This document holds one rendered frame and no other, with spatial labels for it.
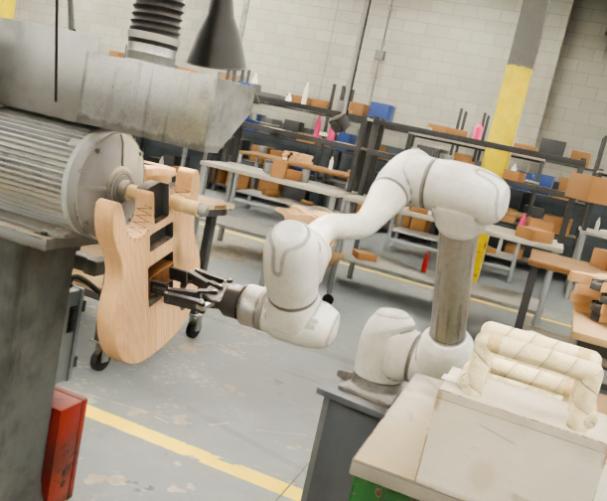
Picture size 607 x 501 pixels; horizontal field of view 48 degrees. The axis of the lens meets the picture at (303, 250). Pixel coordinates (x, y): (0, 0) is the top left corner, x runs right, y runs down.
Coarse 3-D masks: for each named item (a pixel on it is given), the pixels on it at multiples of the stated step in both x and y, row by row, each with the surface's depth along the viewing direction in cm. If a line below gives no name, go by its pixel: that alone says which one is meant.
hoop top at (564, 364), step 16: (480, 336) 112; (496, 336) 111; (496, 352) 111; (512, 352) 110; (528, 352) 109; (544, 352) 108; (544, 368) 109; (560, 368) 107; (576, 368) 106; (592, 368) 106
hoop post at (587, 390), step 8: (592, 376) 106; (584, 384) 106; (592, 384) 106; (600, 384) 106; (576, 392) 108; (584, 392) 106; (592, 392) 106; (576, 400) 107; (584, 400) 106; (592, 400) 106; (576, 408) 107; (584, 408) 106; (592, 408) 107; (568, 416) 109; (576, 416) 107; (584, 416) 107; (568, 424) 108; (576, 424) 107
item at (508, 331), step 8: (488, 328) 119; (496, 328) 118; (504, 328) 118; (512, 328) 118; (512, 336) 117; (520, 336) 117; (528, 336) 117; (536, 336) 117; (536, 344) 116; (544, 344) 116; (552, 344) 115; (560, 344) 115; (568, 344) 115; (560, 352) 115; (568, 352) 114; (576, 352) 114; (584, 352) 114; (592, 352) 114; (592, 360) 113; (600, 360) 113
